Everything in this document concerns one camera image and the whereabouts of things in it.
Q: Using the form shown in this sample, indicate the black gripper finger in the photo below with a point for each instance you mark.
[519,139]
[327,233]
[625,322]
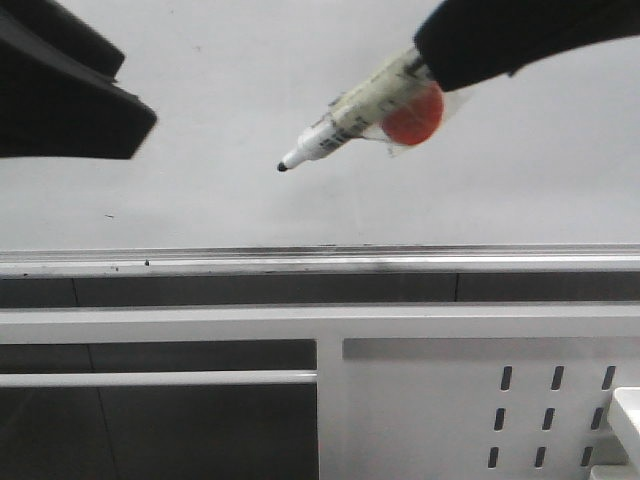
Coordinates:
[59,96]
[464,43]

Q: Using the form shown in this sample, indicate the white whiteboard marker pen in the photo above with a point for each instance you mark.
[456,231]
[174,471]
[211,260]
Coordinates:
[391,87]

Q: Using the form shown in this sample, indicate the red round magnet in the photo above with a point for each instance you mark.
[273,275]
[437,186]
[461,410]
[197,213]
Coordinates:
[416,121]

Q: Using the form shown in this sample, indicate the white whiteboard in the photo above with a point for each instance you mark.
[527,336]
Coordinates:
[549,155]

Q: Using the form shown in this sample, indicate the white plastic bin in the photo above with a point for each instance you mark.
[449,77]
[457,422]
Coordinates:
[625,425]

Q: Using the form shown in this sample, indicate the aluminium whiteboard tray rail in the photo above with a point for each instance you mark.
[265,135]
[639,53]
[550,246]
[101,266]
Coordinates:
[369,259]

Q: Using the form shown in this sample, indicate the white metal pegboard frame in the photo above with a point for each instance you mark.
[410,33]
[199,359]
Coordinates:
[356,392]

